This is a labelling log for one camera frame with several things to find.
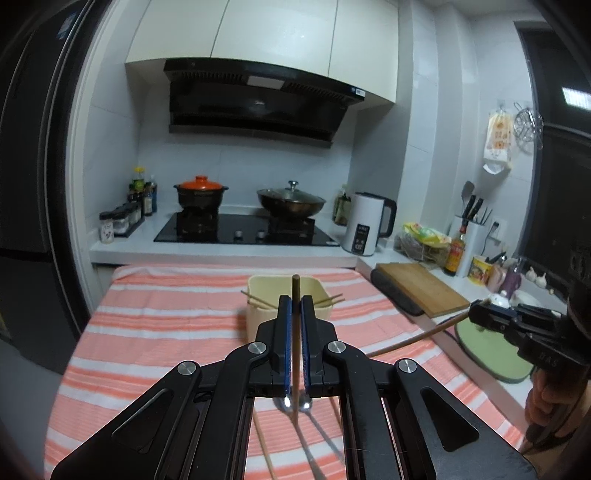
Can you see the white wall cabinet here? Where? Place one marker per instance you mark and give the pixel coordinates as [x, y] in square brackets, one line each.
[277, 37]

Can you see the yellow snack bag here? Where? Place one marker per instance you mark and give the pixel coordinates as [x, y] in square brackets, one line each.
[425, 232]

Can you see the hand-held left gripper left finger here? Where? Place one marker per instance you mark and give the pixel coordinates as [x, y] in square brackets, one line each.
[288, 346]

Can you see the green mat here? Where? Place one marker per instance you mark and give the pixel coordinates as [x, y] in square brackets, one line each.
[489, 355]

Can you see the green glass jar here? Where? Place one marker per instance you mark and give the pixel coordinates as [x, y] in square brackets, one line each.
[342, 207]

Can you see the garlic bulb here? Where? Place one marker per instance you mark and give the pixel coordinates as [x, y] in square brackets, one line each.
[532, 274]
[541, 278]

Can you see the brown wooden chopstick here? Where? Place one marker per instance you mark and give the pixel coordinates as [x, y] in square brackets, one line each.
[265, 452]
[334, 302]
[415, 337]
[257, 299]
[261, 305]
[296, 286]
[330, 298]

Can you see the white wall outlet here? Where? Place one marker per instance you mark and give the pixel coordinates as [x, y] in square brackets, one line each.
[494, 230]

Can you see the orange white striped tablecloth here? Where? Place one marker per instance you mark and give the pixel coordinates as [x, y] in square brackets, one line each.
[152, 332]

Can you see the hanging yellow printed bag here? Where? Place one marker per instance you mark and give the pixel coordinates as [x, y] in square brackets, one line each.
[498, 143]

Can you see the black glass cooktop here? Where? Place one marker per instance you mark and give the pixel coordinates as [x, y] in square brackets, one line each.
[240, 230]

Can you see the white utensil holder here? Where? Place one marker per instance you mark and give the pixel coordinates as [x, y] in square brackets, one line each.
[473, 244]

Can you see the pink cup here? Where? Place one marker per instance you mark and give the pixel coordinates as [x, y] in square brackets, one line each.
[495, 277]

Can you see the white bowl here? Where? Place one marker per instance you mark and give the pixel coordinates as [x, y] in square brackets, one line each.
[524, 299]

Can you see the white-labelled spice jar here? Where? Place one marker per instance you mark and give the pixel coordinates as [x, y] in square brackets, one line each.
[107, 228]

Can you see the dark refrigerator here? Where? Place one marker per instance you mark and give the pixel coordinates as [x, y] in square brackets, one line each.
[27, 184]

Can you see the cream plastic utensil box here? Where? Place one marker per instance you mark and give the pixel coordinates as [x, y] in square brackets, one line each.
[263, 323]

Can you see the yellow-capped oil bottle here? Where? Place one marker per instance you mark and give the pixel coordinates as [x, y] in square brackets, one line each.
[138, 182]

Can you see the wok with glass lid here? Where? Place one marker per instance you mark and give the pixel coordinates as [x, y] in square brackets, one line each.
[291, 205]

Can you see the person's right hand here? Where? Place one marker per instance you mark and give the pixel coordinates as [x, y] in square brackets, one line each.
[538, 397]

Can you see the white electric kettle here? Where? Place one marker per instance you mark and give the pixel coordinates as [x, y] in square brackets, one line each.
[364, 226]

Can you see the white teapot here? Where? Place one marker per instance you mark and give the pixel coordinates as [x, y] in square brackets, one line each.
[499, 300]

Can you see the yellow printed tub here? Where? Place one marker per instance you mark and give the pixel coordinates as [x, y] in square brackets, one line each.
[480, 270]

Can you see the dark sauce bottle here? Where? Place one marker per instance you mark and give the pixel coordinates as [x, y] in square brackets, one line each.
[149, 198]

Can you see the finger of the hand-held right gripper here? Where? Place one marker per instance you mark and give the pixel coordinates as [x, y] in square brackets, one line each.
[508, 314]
[508, 330]

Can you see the black range hood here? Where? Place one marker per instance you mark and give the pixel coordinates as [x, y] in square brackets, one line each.
[249, 106]

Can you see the wooden cutting board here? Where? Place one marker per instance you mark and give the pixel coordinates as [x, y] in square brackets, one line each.
[425, 290]

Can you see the bag of food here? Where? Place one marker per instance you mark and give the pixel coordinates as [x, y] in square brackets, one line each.
[420, 256]

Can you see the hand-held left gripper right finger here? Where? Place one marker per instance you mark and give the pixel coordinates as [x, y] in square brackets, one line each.
[304, 346]

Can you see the black clay pot orange lid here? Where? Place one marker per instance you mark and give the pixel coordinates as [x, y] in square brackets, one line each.
[201, 194]

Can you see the red-labelled sauce bottle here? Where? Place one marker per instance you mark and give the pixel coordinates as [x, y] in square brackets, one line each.
[455, 256]

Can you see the rack of spice jars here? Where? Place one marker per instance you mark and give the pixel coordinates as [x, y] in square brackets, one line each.
[127, 219]

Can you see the purple bottle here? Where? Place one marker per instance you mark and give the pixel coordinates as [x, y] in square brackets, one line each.
[510, 281]

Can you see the grey spatula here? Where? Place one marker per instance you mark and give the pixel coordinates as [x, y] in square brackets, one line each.
[468, 189]

